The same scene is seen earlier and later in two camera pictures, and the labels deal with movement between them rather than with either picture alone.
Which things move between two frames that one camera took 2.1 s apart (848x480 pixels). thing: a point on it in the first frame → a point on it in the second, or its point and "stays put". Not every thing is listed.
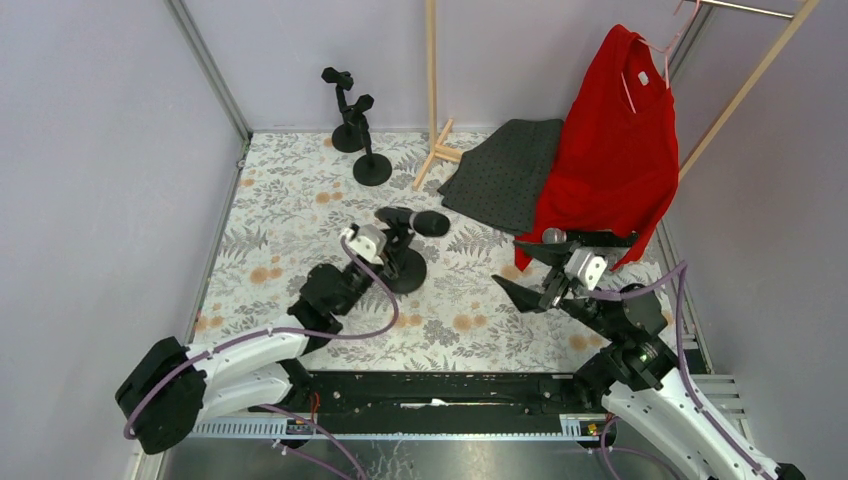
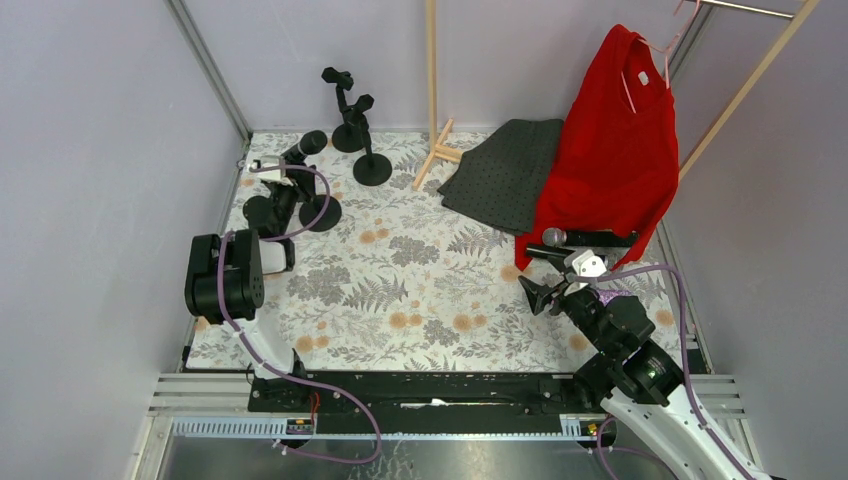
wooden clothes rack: (438, 130) stays put
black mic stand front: (404, 268) → (316, 204)
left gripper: (389, 245) → (279, 196)
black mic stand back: (346, 137) stays put
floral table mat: (297, 192) stays put
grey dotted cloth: (501, 180) stays put
